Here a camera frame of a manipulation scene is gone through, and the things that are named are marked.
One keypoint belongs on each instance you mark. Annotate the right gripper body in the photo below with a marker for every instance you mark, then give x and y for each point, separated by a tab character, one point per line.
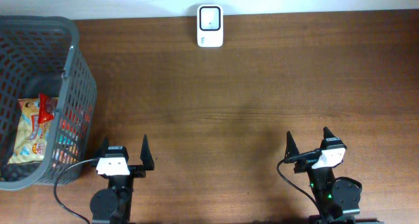
304	165

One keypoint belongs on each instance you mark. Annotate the white barcode scanner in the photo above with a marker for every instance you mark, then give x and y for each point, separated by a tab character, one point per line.
210	26

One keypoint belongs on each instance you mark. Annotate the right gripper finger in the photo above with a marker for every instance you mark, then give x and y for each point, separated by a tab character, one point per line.
327	133
291	149

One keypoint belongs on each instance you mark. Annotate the yellow snack bag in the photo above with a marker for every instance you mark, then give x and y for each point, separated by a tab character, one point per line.
31	139

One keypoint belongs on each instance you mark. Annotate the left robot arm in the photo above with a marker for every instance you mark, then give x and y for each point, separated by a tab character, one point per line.
113	203

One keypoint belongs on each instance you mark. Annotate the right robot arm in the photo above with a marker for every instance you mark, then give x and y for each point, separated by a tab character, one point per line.
336	198

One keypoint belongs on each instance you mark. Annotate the red Hacks candy bag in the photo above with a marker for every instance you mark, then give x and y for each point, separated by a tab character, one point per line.
47	106

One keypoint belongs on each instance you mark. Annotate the grey plastic mesh basket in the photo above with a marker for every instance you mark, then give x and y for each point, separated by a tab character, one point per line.
42	55

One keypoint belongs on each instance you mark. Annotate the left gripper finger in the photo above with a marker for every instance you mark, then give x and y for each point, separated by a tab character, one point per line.
146	156
103	147

